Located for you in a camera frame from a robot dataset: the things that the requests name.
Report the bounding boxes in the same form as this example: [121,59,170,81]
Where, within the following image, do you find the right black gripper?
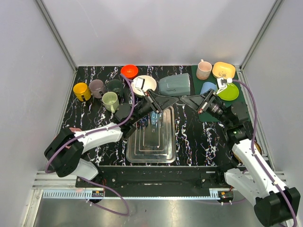
[180,88,232,126]

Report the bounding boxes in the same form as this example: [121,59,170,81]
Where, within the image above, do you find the blue butterfly mug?
[149,111,162,125]

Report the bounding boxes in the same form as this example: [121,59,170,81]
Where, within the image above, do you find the grey blue faceted mug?
[159,73,191,96]

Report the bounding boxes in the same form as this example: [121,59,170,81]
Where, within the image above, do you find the dark green mug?
[107,79,124,97]

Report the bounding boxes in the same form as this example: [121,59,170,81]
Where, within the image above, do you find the light green mug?
[102,92,119,113]

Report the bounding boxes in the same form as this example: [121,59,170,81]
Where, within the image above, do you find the mauve grey mug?
[89,79,106,99]

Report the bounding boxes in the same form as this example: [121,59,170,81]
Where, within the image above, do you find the dark blue mug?
[136,117,149,129]

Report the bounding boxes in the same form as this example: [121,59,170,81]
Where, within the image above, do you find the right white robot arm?
[180,89,301,227]

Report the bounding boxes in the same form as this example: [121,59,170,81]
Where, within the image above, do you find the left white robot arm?
[44,89,179,187]

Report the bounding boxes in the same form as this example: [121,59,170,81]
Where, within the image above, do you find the yellow mug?
[73,82,91,102]

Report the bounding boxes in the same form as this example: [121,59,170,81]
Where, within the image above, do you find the dark green mat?
[191,65,250,121]

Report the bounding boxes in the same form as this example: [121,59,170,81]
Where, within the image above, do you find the light blue plastic cup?
[200,82,217,94]

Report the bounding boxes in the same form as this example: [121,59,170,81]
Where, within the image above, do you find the white green bowl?
[131,75,157,97]

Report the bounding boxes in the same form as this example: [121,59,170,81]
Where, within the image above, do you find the pink cup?
[196,59,213,80]

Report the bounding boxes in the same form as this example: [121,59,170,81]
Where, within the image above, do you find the orange bowl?
[121,64,139,79]

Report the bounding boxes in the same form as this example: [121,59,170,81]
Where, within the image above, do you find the lime green plate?
[218,83,240,101]

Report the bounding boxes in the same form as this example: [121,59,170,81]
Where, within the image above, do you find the yellow square bowl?
[212,61,236,79]

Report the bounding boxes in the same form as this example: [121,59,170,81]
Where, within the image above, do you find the silver metal tray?
[126,106,177,163]

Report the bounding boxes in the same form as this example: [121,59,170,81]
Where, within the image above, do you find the brown plate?
[233,141,262,164]

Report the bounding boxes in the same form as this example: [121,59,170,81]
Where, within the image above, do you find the pink dotted plate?
[69,128,82,132]

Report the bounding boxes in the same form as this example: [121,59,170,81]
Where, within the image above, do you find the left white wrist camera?
[133,77,145,90]

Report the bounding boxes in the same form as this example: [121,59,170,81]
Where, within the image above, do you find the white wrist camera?
[133,77,145,90]
[216,77,232,95]

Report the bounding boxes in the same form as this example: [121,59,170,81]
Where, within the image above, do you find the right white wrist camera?
[216,77,232,95]

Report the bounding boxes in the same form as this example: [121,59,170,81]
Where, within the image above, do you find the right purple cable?
[189,79,298,227]

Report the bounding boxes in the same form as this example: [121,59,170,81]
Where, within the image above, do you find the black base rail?
[75,165,244,197]

